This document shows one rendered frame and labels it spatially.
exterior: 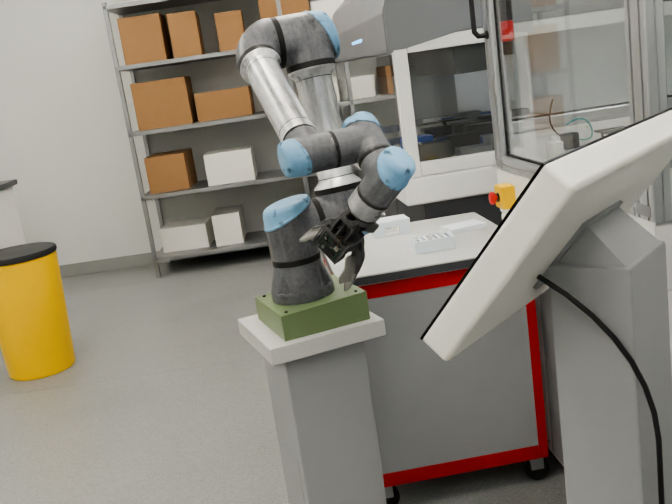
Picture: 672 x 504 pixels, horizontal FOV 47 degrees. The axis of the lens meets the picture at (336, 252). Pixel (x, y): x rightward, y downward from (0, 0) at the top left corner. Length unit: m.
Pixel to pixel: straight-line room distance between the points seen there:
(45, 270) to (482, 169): 2.33
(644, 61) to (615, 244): 0.59
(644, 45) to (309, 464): 1.16
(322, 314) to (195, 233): 4.32
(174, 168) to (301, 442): 4.25
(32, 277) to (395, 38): 2.27
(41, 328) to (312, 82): 2.75
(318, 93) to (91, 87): 4.74
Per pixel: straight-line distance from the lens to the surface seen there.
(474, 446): 2.48
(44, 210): 6.69
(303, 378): 1.82
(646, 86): 1.66
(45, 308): 4.27
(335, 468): 1.94
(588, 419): 1.23
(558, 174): 0.93
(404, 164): 1.50
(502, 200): 2.47
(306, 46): 1.83
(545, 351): 2.47
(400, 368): 2.32
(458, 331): 1.04
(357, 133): 1.56
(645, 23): 1.66
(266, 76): 1.71
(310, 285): 1.80
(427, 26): 2.89
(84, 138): 6.52
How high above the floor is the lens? 1.34
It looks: 13 degrees down
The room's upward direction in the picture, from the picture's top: 8 degrees counter-clockwise
